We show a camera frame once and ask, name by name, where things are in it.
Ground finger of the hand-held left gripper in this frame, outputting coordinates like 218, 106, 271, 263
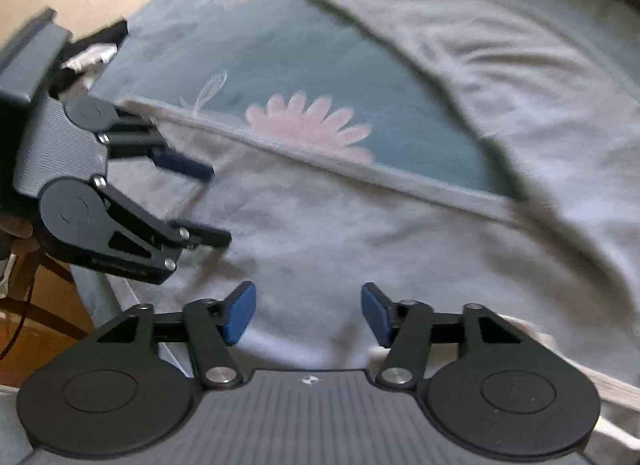
92, 176, 233, 287
97, 114, 216, 184

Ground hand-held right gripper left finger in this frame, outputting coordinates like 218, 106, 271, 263
96, 281, 258, 389

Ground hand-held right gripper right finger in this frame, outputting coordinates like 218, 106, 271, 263
361, 282, 524, 390

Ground grey sweatpants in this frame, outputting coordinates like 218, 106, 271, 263
75, 0, 640, 465

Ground black and white clothes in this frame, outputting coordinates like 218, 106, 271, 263
52, 19, 132, 96

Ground person's left hand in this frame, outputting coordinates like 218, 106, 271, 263
0, 214, 39, 258

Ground teal floral bed sheet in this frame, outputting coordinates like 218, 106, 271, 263
70, 0, 640, 376

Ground brown wooden frame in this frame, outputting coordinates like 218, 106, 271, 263
0, 245, 97, 377

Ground thin black cable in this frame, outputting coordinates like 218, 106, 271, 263
0, 265, 38, 362

